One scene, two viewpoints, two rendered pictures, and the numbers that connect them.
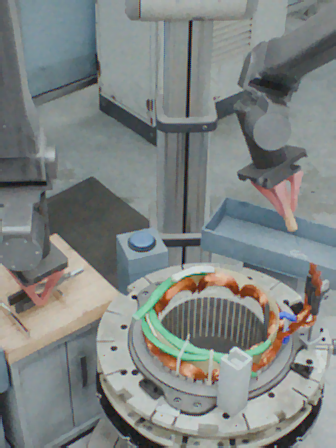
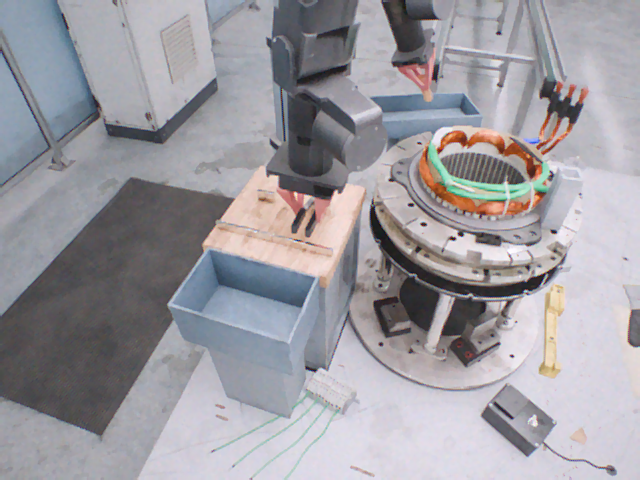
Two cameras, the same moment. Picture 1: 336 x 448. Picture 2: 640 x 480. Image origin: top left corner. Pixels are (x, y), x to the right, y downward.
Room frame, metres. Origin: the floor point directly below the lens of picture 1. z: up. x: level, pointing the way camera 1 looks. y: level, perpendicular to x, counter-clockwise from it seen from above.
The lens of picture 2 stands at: (0.44, 0.42, 1.51)
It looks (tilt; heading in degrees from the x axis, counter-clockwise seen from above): 45 degrees down; 328
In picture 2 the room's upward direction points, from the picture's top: straight up
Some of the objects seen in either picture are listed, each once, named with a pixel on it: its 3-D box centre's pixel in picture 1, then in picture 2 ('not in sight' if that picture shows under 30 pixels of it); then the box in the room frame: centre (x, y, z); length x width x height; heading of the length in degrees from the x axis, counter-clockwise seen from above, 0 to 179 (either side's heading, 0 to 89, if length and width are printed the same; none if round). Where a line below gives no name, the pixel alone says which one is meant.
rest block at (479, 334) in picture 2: not in sight; (483, 331); (0.64, -0.04, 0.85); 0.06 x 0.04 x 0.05; 86
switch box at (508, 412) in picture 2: not in sight; (518, 417); (0.50, 0.01, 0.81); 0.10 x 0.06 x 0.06; 9
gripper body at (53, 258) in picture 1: (29, 239); (311, 150); (0.83, 0.20, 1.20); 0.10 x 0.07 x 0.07; 40
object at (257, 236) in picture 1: (272, 293); (410, 160); (1.04, -0.18, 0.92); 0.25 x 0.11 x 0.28; 66
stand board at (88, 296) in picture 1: (34, 294); (289, 219); (0.88, 0.21, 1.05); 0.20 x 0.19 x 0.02; 129
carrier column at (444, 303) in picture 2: not in sight; (439, 317); (0.69, 0.04, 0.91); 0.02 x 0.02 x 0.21
